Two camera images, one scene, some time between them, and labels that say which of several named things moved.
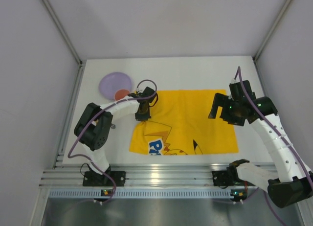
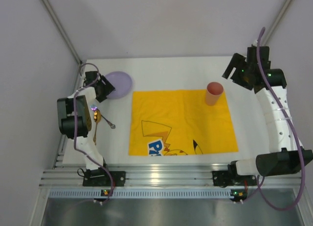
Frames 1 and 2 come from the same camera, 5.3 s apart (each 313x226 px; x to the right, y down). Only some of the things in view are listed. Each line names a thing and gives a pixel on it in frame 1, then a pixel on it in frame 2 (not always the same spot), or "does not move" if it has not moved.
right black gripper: (217, 105) → (237, 71)
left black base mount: (91, 178) does not move
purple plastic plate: (110, 83) does not move
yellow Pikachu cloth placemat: (179, 124) does not move
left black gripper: (142, 115) → (104, 89)
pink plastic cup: (120, 94) → (214, 89)
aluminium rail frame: (142, 175) does not move
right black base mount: (224, 178) does not move
